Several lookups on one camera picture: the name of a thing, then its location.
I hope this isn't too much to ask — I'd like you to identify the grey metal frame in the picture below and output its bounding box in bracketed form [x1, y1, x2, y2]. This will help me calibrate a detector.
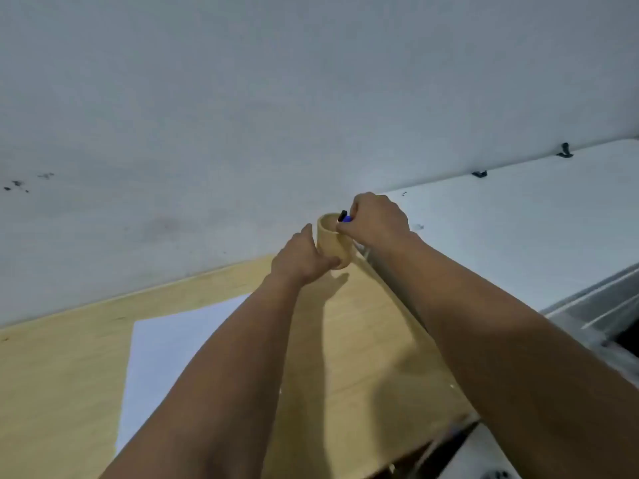
[540, 263, 639, 390]

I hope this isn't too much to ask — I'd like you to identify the person's left forearm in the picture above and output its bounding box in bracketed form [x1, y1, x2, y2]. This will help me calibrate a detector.
[100, 272, 306, 479]

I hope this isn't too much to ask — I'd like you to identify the person's right forearm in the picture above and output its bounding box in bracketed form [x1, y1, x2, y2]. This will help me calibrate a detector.
[367, 233, 639, 479]

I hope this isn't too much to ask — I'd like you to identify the person's right hand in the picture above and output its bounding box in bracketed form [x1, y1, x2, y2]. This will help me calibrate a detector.
[336, 192, 423, 256]

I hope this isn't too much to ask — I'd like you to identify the white paper sheet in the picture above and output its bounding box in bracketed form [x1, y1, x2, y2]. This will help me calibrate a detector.
[115, 292, 281, 455]

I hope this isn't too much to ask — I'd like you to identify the person's left hand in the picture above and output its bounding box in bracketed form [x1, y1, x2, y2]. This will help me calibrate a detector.
[271, 223, 341, 288]

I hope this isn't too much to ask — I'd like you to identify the light wooden cup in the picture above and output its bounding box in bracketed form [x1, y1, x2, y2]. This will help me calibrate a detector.
[317, 213, 355, 270]

